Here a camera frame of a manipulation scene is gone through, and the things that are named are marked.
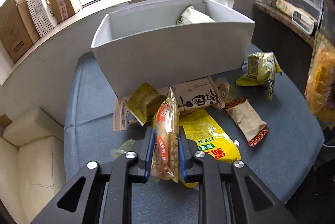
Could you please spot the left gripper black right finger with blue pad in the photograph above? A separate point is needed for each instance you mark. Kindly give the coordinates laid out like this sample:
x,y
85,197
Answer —
x,y
228,192

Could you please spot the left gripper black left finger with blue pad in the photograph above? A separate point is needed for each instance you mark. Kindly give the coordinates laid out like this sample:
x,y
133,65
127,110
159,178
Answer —
x,y
102,192

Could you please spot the green jelly cup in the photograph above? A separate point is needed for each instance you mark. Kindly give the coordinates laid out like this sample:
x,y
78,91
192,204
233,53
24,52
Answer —
x,y
124,148

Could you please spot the large yellow snack pouch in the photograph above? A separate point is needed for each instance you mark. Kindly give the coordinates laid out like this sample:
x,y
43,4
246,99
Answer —
x,y
209,136

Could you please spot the orange peanut snack bag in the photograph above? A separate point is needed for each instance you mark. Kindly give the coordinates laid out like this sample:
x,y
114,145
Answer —
x,y
165,160

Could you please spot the green yellow snack bag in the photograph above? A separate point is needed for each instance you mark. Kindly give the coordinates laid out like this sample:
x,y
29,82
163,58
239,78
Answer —
x,y
261,69

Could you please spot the orange bread bag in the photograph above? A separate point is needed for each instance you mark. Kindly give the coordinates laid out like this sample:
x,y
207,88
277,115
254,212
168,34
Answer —
x,y
319,91

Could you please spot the beige brown-edged snack packet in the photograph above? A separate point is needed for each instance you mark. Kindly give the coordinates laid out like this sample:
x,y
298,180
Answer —
x,y
247,119

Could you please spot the cream leather sofa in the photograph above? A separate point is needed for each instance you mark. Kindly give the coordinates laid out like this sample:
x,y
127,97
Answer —
x,y
32,165

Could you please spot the striped cartoon snack bag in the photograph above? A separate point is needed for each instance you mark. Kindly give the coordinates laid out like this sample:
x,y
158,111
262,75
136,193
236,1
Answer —
x,y
122,116

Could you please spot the beige calligraphy snack bag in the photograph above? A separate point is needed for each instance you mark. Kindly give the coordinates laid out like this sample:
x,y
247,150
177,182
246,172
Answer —
x,y
199,93

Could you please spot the olive yellow snack packet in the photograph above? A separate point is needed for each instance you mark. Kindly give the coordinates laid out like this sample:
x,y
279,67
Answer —
x,y
145,102

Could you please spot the white storage box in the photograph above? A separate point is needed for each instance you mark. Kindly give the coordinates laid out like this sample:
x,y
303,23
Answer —
x,y
141,43

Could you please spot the large brown cardboard box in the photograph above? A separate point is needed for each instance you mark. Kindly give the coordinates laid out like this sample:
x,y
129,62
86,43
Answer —
x,y
18,31

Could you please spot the white snack bag in box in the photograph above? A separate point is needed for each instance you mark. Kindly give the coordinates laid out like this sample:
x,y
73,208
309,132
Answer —
x,y
192,16

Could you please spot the small open cardboard box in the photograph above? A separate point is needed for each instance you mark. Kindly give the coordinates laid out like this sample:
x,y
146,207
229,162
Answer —
x,y
64,9

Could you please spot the dotted white paper bag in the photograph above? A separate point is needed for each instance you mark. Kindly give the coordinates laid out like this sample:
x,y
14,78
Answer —
x,y
42,16

